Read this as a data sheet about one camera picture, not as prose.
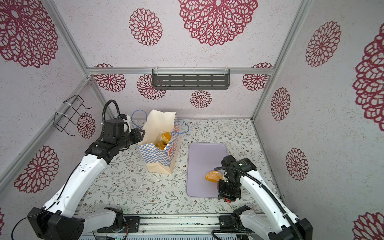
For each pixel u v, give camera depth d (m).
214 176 0.86
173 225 0.75
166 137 0.96
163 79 1.00
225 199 0.64
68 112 0.78
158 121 0.94
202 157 0.89
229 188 0.61
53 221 0.37
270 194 0.44
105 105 0.55
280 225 0.39
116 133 0.56
